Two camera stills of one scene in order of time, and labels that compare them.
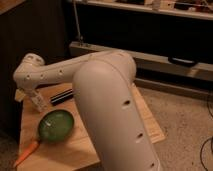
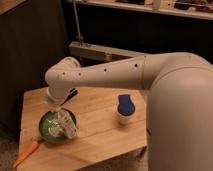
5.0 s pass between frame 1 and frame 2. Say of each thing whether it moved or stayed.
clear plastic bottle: moved
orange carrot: stayed
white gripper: moved
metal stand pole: stayed
